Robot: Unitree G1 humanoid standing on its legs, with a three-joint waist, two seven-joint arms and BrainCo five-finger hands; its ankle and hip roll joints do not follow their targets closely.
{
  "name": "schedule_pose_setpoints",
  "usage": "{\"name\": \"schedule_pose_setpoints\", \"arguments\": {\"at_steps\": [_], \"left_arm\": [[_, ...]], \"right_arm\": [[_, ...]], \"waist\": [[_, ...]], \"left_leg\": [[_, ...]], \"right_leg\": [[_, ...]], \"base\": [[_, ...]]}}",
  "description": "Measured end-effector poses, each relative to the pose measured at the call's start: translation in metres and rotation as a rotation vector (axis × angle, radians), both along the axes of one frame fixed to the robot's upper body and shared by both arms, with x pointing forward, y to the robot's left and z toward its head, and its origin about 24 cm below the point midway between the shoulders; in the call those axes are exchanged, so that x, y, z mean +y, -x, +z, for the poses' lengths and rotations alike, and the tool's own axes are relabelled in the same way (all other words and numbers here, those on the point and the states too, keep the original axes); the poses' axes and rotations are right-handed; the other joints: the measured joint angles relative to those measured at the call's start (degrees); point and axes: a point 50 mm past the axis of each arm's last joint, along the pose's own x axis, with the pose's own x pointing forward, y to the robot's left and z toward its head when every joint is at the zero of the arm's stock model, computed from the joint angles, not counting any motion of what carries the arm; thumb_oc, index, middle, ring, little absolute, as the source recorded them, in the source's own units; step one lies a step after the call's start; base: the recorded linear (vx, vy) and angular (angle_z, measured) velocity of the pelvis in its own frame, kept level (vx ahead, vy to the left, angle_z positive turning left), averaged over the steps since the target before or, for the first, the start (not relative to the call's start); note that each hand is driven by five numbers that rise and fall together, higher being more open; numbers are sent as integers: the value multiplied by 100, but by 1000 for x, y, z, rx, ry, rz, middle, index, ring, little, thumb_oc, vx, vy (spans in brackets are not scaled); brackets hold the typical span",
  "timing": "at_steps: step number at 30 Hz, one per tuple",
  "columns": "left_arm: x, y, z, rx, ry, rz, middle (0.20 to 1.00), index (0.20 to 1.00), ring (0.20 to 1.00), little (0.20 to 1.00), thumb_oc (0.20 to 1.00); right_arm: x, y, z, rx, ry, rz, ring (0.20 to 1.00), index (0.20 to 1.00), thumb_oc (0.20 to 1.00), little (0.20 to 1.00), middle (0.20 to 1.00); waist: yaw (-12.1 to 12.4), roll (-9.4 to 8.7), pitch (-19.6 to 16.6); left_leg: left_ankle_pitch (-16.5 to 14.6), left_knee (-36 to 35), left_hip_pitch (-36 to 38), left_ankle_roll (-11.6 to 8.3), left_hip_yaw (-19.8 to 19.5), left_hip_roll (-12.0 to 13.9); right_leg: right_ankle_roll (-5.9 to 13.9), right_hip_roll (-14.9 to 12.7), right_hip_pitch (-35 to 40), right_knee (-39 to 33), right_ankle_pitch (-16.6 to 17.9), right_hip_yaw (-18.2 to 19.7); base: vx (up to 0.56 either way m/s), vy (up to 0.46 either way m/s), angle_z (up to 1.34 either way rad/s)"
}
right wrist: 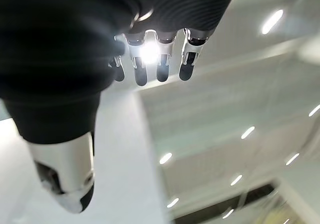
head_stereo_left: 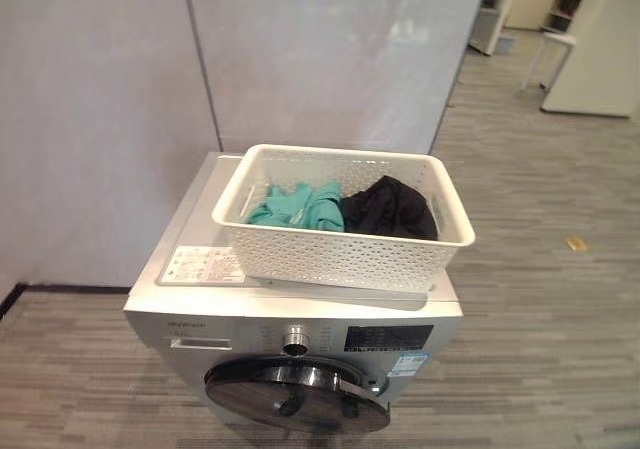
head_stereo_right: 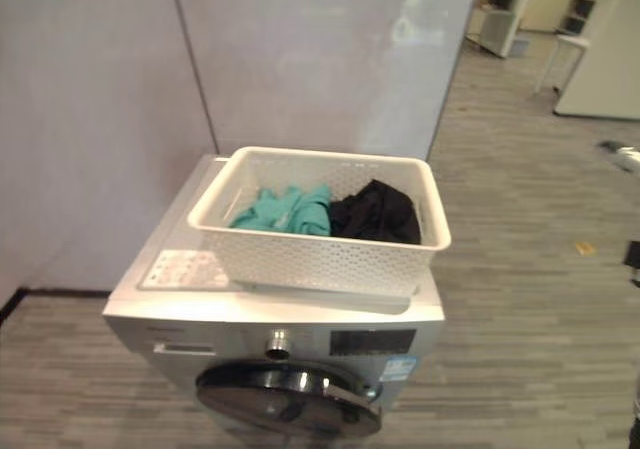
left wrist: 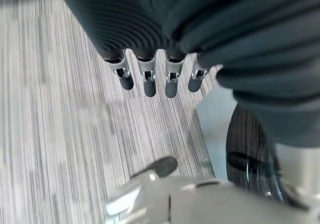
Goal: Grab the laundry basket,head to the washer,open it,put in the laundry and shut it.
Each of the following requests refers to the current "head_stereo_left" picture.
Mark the white perforated laundry basket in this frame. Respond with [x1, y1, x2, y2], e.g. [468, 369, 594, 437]
[210, 143, 477, 292]

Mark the chrome washer control knob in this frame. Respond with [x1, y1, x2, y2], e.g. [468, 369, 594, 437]
[281, 324, 311, 358]

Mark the black washer display panel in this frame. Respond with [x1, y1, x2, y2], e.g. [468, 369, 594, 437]
[344, 324, 435, 353]

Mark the washer detergent drawer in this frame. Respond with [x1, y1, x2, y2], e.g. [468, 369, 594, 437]
[168, 335, 234, 351]

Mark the round dark washer door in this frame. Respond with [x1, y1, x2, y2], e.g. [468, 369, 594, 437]
[203, 354, 392, 437]

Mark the teal green garment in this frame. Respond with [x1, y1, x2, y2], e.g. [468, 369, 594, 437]
[247, 180, 347, 234]

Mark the black garment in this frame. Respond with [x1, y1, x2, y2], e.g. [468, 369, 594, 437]
[339, 174, 440, 242]

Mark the white instruction sticker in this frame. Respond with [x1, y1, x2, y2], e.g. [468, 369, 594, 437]
[165, 245, 247, 284]

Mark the silver front-load washing machine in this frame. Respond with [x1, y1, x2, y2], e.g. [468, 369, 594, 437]
[122, 151, 465, 437]

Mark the blue energy label sticker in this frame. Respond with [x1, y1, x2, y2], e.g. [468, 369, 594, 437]
[398, 352, 432, 379]

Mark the white partition panel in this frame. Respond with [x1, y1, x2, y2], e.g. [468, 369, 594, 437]
[468, 0, 524, 57]

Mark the white table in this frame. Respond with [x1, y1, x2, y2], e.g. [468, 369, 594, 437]
[521, 31, 577, 92]

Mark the white cabinet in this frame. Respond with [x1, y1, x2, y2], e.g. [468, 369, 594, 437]
[541, 0, 640, 119]

